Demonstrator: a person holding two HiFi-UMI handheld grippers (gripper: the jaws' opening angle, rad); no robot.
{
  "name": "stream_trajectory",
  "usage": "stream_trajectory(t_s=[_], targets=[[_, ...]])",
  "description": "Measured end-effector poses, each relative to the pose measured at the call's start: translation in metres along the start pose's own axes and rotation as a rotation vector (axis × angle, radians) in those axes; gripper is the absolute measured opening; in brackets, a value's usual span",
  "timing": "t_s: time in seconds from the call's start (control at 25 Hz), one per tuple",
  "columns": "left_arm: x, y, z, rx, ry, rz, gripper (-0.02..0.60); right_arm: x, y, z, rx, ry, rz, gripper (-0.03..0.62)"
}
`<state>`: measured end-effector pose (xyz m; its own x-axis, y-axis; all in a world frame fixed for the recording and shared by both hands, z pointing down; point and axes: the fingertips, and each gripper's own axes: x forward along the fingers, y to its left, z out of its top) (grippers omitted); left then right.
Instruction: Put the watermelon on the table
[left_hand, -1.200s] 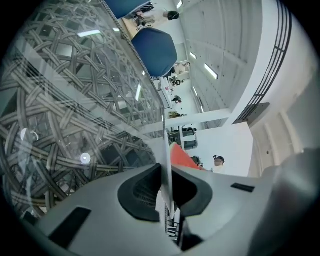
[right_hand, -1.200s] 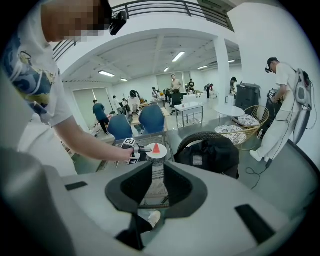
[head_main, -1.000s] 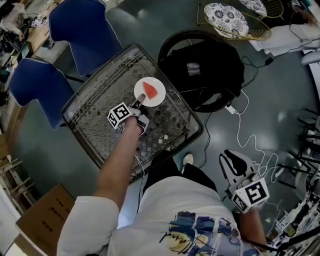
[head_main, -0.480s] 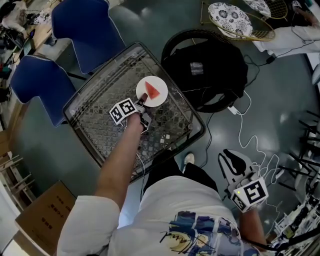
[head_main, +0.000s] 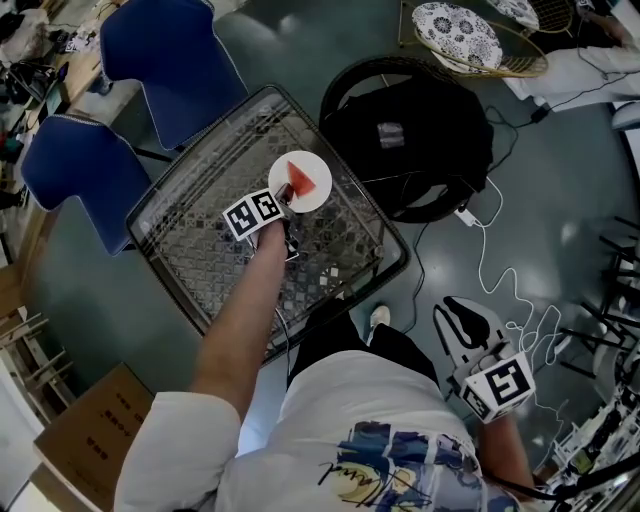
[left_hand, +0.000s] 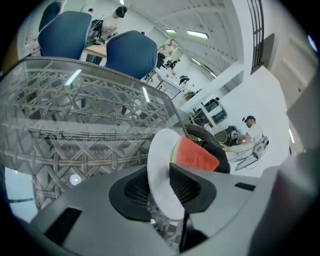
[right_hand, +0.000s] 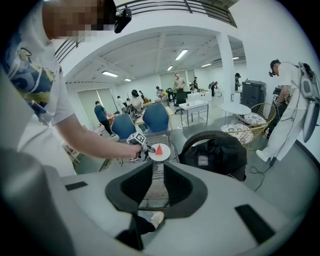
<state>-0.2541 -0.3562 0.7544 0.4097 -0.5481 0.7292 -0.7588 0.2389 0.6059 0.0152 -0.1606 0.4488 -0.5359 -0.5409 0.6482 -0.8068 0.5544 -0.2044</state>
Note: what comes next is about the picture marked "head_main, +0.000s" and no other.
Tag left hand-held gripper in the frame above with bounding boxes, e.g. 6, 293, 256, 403
222, 181, 301, 264

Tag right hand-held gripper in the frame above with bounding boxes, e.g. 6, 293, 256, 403
432, 294, 537, 425

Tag red watermelon slice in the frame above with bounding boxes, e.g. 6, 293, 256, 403
286, 160, 318, 197

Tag white round plate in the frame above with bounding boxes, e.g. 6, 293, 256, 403
268, 149, 334, 215

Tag person's left forearm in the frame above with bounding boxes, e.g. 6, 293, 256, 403
192, 219, 290, 432

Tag person's right forearm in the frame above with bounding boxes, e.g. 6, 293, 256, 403
474, 412, 537, 495

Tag glass top wicker table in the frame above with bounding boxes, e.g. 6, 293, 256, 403
124, 83, 412, 369

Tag person's right white shoe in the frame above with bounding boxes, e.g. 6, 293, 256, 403
368, 304, 392, 345

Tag black wicker chair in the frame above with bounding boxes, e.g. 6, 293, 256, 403
318, 55, 495, 225

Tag person's black trousers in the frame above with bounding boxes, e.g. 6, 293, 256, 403
287, 298, 442, 392

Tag black metal stand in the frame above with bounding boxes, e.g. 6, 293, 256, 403
558, 214, 640, 382

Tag person's white printed shirt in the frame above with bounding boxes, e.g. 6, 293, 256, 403
113, 349, 522, 512

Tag black backpack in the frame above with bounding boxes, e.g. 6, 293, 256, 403
323, 74, 496, 221

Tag blue chair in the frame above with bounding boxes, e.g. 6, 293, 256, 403
20, 113, 154, 258
98, 0, 249, 152

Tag patterned round cushion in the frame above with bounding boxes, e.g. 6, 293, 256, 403
411, 2, 504, 74
487, 0, 541, 31

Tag wooden desk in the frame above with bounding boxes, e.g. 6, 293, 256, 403
23, 29, 110, 132

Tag grey white chair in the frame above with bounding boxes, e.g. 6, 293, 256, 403
612, 99, 640, 133

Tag wooden rack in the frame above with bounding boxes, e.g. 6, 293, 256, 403
0, 308, 77, 427

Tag large printed cardboard box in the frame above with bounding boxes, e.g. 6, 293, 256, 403
32, 362, 157, 512

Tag white cable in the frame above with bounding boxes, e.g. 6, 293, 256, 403
468, 174, 570, 417

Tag black cable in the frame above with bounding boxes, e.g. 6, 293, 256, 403
399, 222, 432, 335
487, 9, 640, 174

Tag gold wire chair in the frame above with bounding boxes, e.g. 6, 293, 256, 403
519, 0, 577, 37
397, 0, 550, 80

